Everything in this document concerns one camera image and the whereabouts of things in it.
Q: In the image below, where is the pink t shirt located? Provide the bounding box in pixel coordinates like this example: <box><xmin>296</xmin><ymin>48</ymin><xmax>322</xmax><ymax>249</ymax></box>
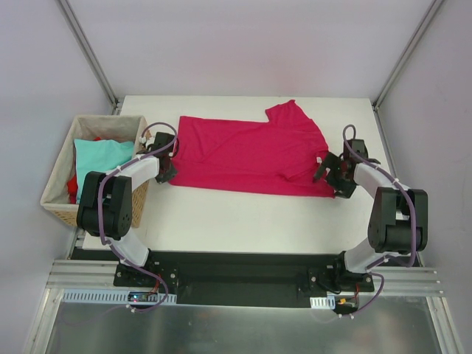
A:
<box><xmin>170</xmin><ymin>100</ymin><xmax>334</xmax><ymax>198</ymax></box>

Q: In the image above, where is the wicker basket with cloth liner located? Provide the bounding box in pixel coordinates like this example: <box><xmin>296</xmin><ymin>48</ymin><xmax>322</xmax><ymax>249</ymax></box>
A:
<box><xmin>40</xmin><ymin>115</ymin><xmax>148</xmax><ymax>226</ymax></box>

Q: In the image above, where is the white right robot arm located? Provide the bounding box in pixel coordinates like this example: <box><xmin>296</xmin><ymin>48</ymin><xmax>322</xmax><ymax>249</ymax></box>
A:
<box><xmin>313</xmin><ymin>138</ymin><xmax>428</xmax><ymax>294</ymax></box>

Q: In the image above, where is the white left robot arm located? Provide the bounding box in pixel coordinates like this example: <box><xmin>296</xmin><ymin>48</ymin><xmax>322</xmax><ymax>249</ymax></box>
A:
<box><xmin>77</xmin><ymin>132</ymin><xmax>178</xmax><ymax>287</ymax></box>

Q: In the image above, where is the teal t shirt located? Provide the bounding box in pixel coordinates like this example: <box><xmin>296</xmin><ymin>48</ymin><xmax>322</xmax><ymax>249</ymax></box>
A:
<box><xmin>74</xmin><ymin>139</ymin><xmax>134</xmax><ymax>189</ymax></box>

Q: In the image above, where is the red t shirt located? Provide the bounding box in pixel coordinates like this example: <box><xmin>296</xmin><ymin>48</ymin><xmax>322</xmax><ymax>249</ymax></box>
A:
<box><xmin>66</xmin><ymin>137</ymin><xmax>110</xmax><ymax>204</ymax></box>

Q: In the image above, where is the right white cable duct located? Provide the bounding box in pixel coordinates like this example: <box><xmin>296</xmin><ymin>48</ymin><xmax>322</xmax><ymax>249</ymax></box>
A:
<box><xmin>310</xmin><ymin>295</ymin><xmax>336</xmax><ymax>310</ymax></box>

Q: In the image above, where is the white cable duct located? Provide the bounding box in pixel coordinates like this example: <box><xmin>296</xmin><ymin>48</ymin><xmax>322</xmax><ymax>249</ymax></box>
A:
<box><xmin>63</xmin><ymin>289</ymin><xmax>177</xmax><ymax>306</ymax></box>
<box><xmin>310</xmin><ymin>295</ymin><xmax>336</xmax><ymax>310</ymax></box>

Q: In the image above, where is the left white cable duct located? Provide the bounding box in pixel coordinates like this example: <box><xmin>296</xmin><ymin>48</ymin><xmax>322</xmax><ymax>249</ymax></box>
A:
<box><xmin>63</xmin><ymin>289</ymin><xmax>177</xmax><ymax>306</ymax></box>

